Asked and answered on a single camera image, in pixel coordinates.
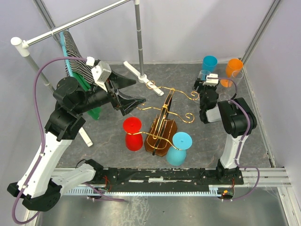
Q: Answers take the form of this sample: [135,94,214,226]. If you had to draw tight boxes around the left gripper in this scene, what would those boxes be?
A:
[74,68,146,114]

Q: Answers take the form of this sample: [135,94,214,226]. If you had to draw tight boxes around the blue wine glass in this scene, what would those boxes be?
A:
[166,132,192,166]
[202,55,218,73]

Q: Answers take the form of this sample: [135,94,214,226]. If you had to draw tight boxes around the red plastic wine glass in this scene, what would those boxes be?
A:
[123,117,143,151]

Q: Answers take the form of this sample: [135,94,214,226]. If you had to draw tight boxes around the clear wine glass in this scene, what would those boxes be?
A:
[219,71,243,101]
[197,70,211,81]

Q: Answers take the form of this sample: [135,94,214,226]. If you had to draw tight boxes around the orange plastic wine glass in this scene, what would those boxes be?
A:
[221,58,244,87]

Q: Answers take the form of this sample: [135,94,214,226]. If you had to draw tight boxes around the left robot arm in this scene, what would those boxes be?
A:
[7,76,146,212]

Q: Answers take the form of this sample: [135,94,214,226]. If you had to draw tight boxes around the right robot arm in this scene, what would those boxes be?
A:
[123,71,257,184]

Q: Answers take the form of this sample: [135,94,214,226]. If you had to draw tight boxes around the white clothes rack stand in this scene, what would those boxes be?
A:
[10,0,164,147]

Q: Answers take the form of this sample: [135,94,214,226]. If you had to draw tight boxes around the green plastic hanger piece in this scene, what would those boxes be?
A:
[75,74,103,121]

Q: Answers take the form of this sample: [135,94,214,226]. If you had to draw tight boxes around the striped cloth on hanger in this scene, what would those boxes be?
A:
[60,30,94,86]

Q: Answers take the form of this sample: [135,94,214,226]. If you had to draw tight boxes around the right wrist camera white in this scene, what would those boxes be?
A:
[203,73,219,87]

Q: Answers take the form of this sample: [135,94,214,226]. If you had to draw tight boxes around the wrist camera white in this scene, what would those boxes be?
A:
[86,56,112,92]
[203,73,219,87]

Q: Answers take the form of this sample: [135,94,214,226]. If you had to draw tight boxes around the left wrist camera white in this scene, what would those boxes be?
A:
[86,56,112,92]

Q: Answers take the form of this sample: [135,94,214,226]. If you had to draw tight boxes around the gold wire glass rack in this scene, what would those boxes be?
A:
[138,87,199,157]

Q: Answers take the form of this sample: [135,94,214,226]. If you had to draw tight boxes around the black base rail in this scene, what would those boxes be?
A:
[88,168,244,194]

